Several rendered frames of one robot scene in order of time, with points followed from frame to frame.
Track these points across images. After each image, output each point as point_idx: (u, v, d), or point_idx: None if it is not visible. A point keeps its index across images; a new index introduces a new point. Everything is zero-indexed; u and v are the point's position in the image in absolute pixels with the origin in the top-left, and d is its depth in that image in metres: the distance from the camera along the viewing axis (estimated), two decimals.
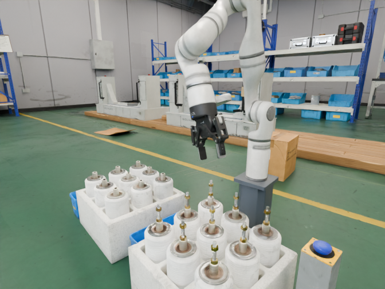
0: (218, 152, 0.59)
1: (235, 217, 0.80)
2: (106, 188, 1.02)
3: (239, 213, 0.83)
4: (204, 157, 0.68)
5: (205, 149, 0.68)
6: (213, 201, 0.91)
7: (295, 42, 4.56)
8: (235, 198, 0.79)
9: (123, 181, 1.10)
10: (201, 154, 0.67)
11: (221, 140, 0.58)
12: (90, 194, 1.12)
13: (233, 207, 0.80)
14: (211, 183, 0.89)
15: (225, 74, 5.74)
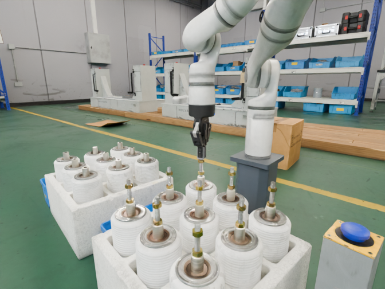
0: (205, 153, 0.70)
1: (230, 199, 0.63)
2: (75, 170, 0.85)
3: (235, 195, 0.65)
4: (197, 157, 0.69)
5: (197, 149, 0.69)
6: (195, 182, 0.73)
7: (297, 32, 4.38)
8: (231, 174, 0.61)
9: (98, 162, 0.93)
10: (202, 153, 0.69)
11: (205, 142, 0.71)
12: (59, 178, 0.94)
13: (228, 186, 0.63)
14: (197, 161, 0.70)
15: (224, 67, 5.56)
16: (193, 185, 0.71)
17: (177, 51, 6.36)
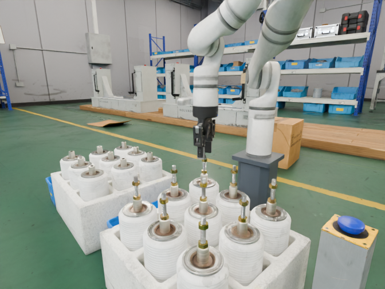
0: (211, 148, 0.75)
1: (232, 195, 0.65)
2: (82, 168, 0.87)
3: (237, 192, 0.68)
4: (197, 157, 0.69)
5: (197, 149, 0.69)
6: (198, 180, 0.76)
7: (297, 33, 4.41)
8: (233, 172, 0.64)
9: (103, 161, 0.95)
10: (202, 153, 0.69)
11: (211, 138, 0.76)
12: (66, 176, 0.96)
13: (230, 183, 0.65)
14: (201, 159, 0.73)
15: (224, 67, 5.58)
16: (196, 183, 0.74)
17: (177, 51, 6.39)
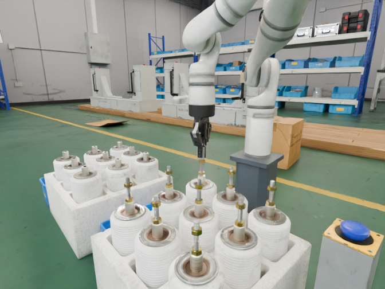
0: (205, 153, 0.70)
1: (230, 198, 0.62)
2: (75, 169, 0.85)
3: (235, 194, 0.65)
4: (197, 157, 0.69)
5: (197, 149, 0.69)
6: (204, 186, 0.70)
7: (297, 32, 4.38)
8: (230, 173, 0.61)
9: (98, 161, 0.92)
10: (202, 153, 0.69)
11: (205, 142, 0.71)
12: (59, 177, 0.94)
13: (227, 185, 0.63)
14: (200, 162, 0.69)
15: (224, 67, 5.56)
16: (209, 184, 0.72)
17: (177, 50, 6.36)
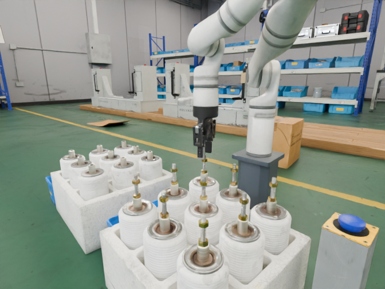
0: (212, 148, 0.75)
1: (232, 194, 0.65)
2: (82, 167, 0.87)
3: (238, 191, 0.68)
4: (197, 157, 0.69)
5: (197, 149, 0.69)
6: (211, 181, 0.75)
7: None
8: (233, 171, 0.63)
9: (103, 160, 0.95)
10: (202, 153, 0.69)
11: (212, 138, 0.76)
12: (65, 175, 0.96)
13: (230, 182, 0.65)
14: (204, 159, 0.74)
15: (224, 67, 5.58)
16: (208, 178, 0.77)
17: (177, 51, 6.39)
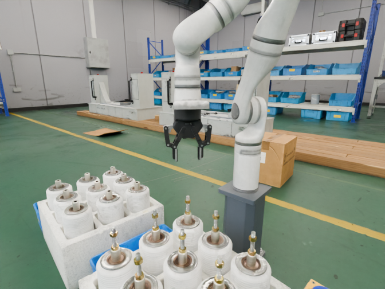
0: (174, 155, 0.68)
1: (214, 241, 0.64)
2: (66, 201, 0.86)
3: (220, 235, 0.67)
4: (200, 159, 0.68)
5: (199, 151, 0.67)
6: None
7: (294, 39, 4.40)
8: (215, 218, 0.63)
9: (90, 191, 0.94)
10: (197, 153, 0.69)
11: (169, 145, 0.67)
12: (51, 206, 0.95)
13: (212, 228, 0.64)
14: (190, 202, 0.71)
15: (222, 73, 5.57)
16: (180, 219, 0.75)
17: None
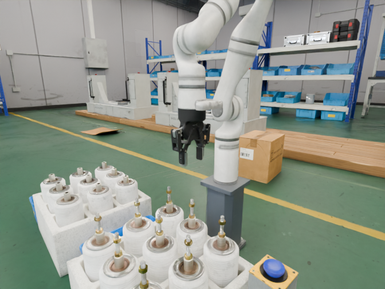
0: (179, 159, 0.64)
1: None
2: (59, 193, 0.93)
3: (186, 228, 0.70)
4: (202, 158, 0.68)
5: (201, 151, 0.67)
6: None
7: (289, 40, 4.46)
8: None
9: (81, 184, 1.00)
10: (197, 154, 0.68)
11: (177, 151, 0.62)
12: (46, 198, 1.02)
13: (193, 214, 0.71)
14: (171, 192, 0.78)
15: (219, 73, 5.64)
16: (162, 208, 0.81)
17: (173, 55, 6.44)
